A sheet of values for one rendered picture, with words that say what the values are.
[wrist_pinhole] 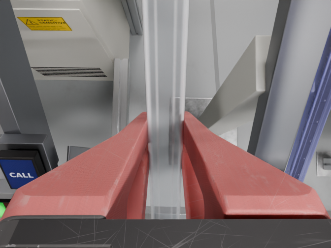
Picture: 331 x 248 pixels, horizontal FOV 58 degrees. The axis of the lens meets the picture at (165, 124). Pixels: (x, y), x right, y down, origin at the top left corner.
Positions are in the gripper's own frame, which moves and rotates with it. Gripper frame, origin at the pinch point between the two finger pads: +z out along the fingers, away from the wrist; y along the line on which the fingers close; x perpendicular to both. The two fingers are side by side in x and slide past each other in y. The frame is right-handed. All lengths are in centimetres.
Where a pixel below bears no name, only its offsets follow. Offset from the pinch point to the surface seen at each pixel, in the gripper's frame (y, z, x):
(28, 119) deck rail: 15.6, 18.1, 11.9
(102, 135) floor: 24, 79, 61
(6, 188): 20.2, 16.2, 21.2
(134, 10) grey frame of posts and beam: 10, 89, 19
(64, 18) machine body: 20, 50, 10
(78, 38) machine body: 20, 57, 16
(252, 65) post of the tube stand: -9.1, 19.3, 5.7
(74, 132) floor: 34, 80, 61
